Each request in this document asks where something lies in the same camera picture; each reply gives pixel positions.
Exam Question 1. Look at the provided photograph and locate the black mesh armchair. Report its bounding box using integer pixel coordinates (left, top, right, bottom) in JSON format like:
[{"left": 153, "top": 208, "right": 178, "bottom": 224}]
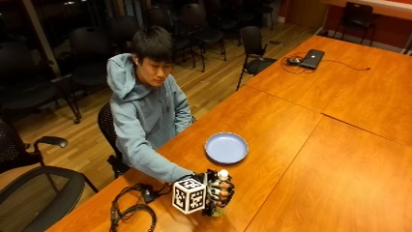
[
  {"left": 0, "top": 118, "right": 69, "bottom": 175},
  {"left": 0, "top": 165, "right": 100, "bottom": 232}
]

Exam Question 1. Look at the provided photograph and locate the bottle with white cap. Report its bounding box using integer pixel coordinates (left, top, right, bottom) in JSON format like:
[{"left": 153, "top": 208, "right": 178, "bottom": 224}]
[{"left": 210, "top": 169, "right": 232, "bottom": 218}]

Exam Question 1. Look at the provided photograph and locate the black mesh office chair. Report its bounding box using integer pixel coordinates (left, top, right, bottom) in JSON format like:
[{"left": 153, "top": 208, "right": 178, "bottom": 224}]
[{"left": 96, "top": 101, "right": 132, "bottom": 179}]

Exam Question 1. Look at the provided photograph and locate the the person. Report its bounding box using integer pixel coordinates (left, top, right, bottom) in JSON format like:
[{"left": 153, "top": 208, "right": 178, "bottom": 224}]
[{"left": 105, "top": 25, "right": 200, "bottom": 185}]

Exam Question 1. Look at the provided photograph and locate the white marker cube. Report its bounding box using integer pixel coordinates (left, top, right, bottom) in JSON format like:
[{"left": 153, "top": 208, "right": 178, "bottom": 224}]
[{"left": 170, "top": 178, "right": 208, "bottom": 216}]

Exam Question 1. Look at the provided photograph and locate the row of black chairs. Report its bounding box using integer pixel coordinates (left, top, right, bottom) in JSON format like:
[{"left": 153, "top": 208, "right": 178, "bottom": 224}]
[{"left": 0, "top": 0, "right": 276, "bottom": 125}]

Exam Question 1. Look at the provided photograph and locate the black laptop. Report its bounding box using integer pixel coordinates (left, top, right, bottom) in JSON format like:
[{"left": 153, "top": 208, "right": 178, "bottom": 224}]
[{"left": 297, "top": 48, "right": 325, "bottom": 71}]

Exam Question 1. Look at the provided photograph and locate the light blue plate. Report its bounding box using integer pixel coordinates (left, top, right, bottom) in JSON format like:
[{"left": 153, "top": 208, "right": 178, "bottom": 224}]
[{"left": 204, "top": 131, "right": 249, "bottom": 165}]

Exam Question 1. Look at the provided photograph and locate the white window post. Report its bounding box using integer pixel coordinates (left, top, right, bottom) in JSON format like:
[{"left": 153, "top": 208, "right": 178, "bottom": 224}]
[{"left": 21, "top": 0, "right": 61, "bottom": 77}]

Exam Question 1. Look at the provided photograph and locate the thin black laptop cable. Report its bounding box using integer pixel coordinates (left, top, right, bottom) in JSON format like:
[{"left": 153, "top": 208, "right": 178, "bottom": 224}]
[{"left": 280, "top": 53, "right": 372, "bottom": 75}]

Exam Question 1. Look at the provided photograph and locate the black padded armchair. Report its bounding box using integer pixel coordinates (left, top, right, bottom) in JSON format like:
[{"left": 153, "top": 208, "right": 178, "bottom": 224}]
[{"left": 234, "top": 25, "right": 285, "bottom": 92}]

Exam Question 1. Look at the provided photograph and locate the small black cable box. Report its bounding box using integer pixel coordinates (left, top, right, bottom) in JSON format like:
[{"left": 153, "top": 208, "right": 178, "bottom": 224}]
[{"left": 141, "top": 188, "right": 157, "bottom": 204}]

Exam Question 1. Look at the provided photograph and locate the black cable bundle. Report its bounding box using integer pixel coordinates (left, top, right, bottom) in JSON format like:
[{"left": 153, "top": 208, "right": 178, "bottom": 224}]
[{"left": 108, "top": 183, "right": 173, "bottom": 232}]

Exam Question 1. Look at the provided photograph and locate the white counter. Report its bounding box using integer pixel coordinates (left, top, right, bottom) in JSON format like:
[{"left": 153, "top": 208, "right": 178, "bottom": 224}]
[{"left": 320, "top": 0, "right": 412, "bottom": 21}]

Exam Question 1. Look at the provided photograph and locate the black armless chair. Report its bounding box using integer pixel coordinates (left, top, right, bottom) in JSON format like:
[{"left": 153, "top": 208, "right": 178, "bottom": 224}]
[{"left": 333, "top": 1, "right": 380, "bottom": 46}]

